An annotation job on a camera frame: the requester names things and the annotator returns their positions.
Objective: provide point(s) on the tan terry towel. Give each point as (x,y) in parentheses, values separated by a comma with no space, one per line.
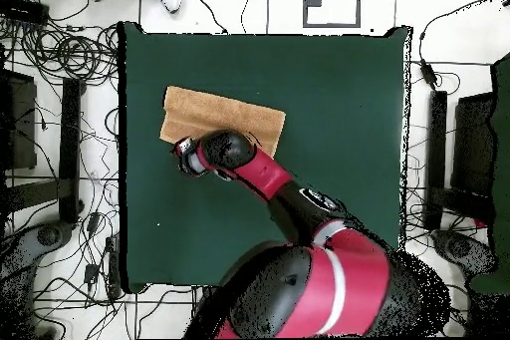
(223,116)

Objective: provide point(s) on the dark grey stand base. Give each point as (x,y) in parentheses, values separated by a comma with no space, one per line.
(458,248)
(48,236)

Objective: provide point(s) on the black box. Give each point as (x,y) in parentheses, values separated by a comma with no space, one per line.
(474,136)
(20,124)

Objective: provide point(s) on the black power adapter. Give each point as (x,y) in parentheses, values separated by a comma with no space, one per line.
(428,72)
(93,223)
(91,274)

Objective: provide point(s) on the black power strip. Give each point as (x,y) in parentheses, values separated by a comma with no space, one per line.
(113,268)
(24,11)

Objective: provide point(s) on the black stand leg frame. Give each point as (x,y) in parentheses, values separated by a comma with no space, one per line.
(437,136)
(71,136)

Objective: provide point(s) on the dark green table cloth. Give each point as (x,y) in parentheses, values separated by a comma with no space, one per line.
(338,116)

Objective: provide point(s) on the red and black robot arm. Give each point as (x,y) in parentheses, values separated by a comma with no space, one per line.
(263,172)

